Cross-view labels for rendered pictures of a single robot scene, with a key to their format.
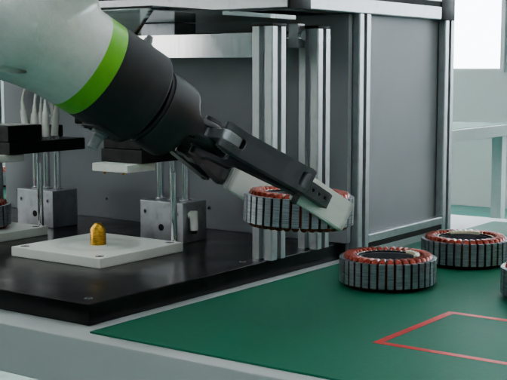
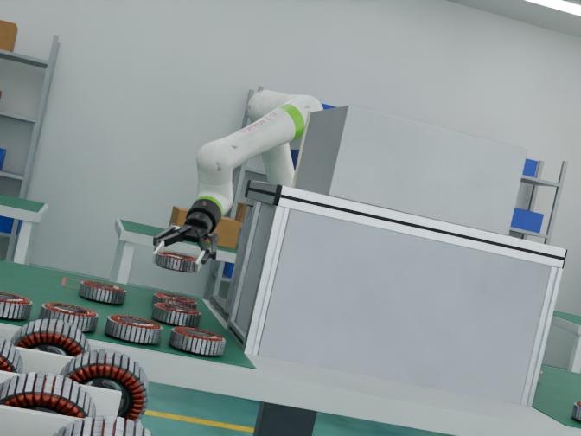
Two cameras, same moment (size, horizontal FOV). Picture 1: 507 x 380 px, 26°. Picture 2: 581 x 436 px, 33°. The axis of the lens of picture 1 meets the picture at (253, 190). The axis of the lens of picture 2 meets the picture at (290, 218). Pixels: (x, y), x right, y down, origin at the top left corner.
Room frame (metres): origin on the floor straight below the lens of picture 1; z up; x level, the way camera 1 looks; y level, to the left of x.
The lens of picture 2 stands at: (3.08, -1.83, 1.09)
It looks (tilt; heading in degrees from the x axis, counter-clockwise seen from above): 1 degrees down; 132
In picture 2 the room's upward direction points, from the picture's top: 13 degrees clockwise
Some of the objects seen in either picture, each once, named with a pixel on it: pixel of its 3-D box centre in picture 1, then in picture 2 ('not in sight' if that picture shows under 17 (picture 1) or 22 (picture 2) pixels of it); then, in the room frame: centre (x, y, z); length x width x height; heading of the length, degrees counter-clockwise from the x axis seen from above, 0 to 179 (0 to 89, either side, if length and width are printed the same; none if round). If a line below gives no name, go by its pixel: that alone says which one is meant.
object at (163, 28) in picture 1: (168, 33); not in sight; (1.51, 0.12, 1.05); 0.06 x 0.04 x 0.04; 54
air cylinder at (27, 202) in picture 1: (47, 206); not in sight; (1.61, 0.30, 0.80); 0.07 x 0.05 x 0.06; 54
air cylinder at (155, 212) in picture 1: (173, 219); not in sight; (1.47, 0.11, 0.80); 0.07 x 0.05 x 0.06; 54
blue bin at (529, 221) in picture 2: not in sight; (512, 217); (-1.71, 6.64, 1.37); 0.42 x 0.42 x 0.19; 55
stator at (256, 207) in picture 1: (299, 208); (176, 261); (1.11, -0.05, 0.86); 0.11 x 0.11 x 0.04
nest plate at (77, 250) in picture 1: (98, 249); not in sight; (1.35, 0.19, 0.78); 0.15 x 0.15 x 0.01; 54
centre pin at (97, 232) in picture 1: (97, 233); not in sight; (1.35, 0.19, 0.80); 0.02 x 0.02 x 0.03
